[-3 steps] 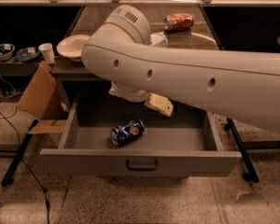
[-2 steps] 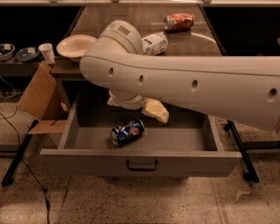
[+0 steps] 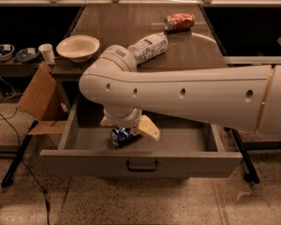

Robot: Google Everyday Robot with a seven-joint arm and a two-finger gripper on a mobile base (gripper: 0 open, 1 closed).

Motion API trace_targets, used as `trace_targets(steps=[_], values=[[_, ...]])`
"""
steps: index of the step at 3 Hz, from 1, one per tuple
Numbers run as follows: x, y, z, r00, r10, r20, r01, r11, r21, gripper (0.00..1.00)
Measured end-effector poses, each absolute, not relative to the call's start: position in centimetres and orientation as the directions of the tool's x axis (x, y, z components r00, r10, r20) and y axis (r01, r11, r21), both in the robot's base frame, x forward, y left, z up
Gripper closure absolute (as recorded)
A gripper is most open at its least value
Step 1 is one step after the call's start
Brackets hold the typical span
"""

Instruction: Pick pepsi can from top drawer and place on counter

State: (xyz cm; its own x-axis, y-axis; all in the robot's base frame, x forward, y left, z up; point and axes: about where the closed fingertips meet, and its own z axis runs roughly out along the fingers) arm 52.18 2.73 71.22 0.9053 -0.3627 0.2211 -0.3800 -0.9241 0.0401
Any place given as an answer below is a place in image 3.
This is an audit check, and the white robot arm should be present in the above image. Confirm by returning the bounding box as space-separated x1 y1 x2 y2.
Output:
79 45 281 140

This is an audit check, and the black right table leg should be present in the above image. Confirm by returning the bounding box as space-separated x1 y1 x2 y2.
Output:
224 127 259 184

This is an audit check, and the blue pepsi can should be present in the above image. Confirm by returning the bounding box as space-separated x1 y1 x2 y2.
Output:
111 127 140 148

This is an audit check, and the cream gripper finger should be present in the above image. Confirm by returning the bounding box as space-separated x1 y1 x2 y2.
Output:
137 115 160 142
100 116 115 128

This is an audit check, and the white paper cup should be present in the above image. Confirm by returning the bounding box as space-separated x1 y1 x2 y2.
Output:
38 43 54 64

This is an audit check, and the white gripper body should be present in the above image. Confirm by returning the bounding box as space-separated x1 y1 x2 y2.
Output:
103 105 142 128

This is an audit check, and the blue bowl on shelf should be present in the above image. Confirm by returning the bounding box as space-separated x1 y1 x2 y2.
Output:
15 48 40 64

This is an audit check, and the black drawer handle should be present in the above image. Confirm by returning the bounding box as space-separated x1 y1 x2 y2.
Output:
126 161 159 173

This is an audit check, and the black left table leg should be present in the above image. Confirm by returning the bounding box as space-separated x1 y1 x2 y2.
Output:
1 134 32 188

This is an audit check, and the open grey top drawer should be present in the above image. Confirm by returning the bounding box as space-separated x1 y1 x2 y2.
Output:
40 95 242 177

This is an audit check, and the blue white bowl far left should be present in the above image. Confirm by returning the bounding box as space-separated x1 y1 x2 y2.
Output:
0 44 15 62

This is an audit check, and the red orange soda can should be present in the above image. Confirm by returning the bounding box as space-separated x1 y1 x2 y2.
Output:
164 13 195 32

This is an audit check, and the white bowl on counter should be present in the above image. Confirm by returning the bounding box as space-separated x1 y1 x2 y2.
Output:
56 35 100 63

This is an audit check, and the grey cabinet with counter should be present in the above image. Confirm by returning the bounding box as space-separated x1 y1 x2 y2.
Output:
52 4 231 114

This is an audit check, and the clear plastic water bottle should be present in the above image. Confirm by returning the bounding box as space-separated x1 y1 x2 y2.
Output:
127 33 169 65

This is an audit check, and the black table leg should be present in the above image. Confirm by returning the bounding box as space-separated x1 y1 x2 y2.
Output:
224 127 259 184
1 134 32 188

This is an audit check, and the black floor cable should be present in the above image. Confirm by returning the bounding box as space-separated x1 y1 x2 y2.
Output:
0 102 51 225

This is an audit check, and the brown cardboard box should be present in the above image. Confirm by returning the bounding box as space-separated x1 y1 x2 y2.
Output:
18 62 68 135

